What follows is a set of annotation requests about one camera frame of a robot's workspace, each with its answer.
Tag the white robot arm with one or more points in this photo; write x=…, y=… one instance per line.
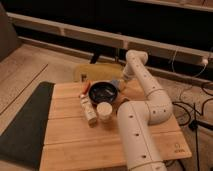
x=134, y=117

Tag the blue white sponge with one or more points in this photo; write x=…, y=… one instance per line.
x=116, y=84

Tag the orange carrot toy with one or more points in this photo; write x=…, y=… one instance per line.
x=86, y=87

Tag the dark green floor mat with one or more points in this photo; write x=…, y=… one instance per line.
x=22, y=141

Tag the black stand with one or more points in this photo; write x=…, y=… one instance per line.
x=193, y=126

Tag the dark ceramic bowl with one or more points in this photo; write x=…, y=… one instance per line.
x=103, y=92

